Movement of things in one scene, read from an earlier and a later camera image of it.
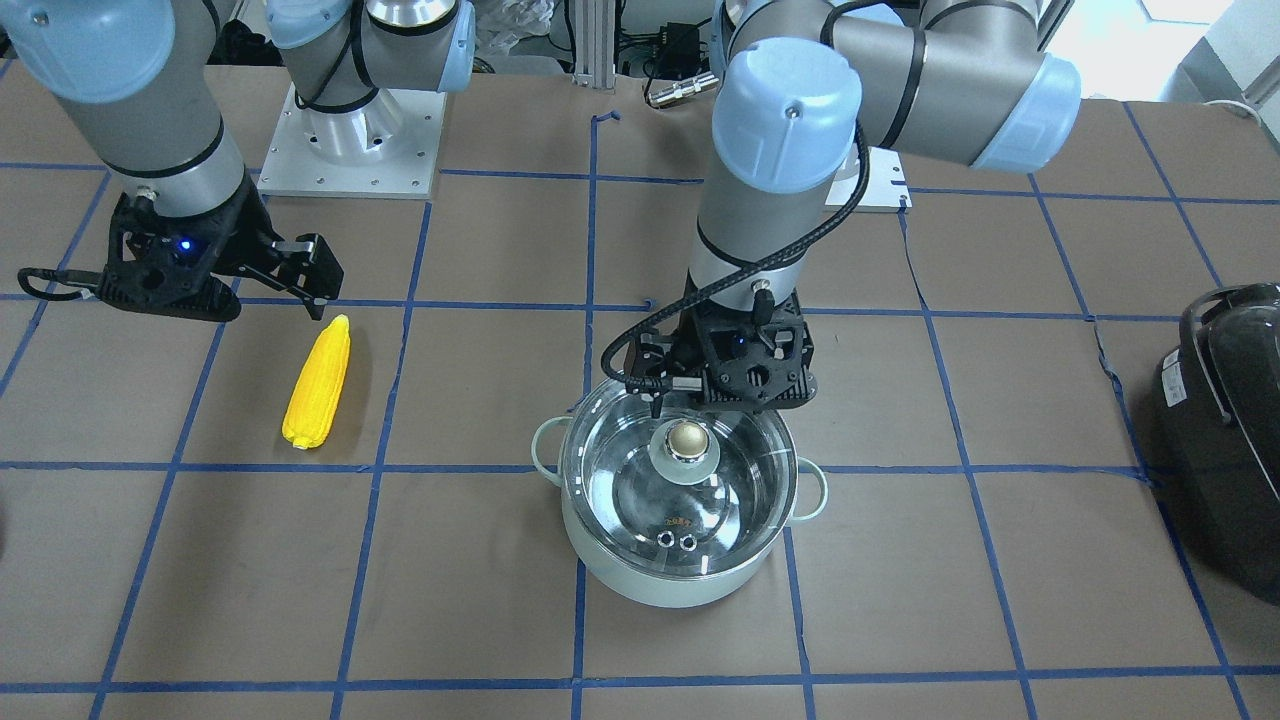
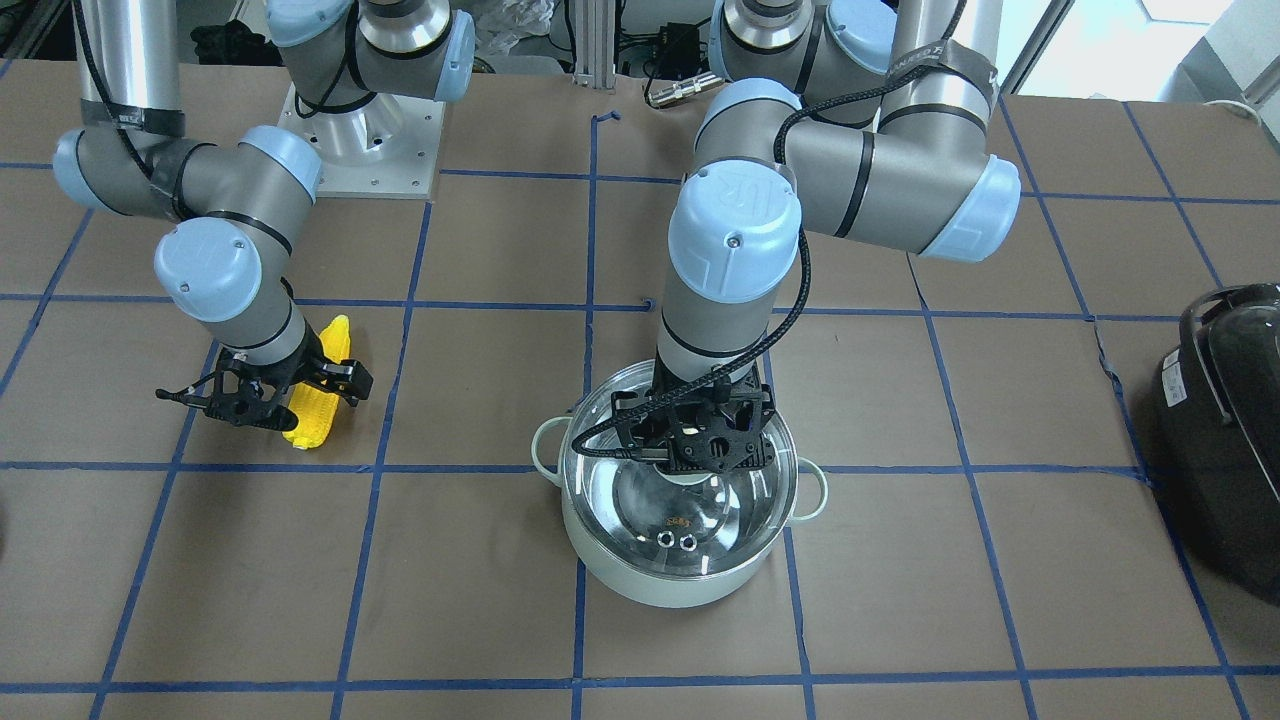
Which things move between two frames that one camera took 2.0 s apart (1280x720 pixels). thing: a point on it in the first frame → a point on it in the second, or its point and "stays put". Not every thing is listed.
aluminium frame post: (594, 43) stays put
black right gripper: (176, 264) → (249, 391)
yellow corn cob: (318, 385) stays put
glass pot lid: (695, 492) stays put
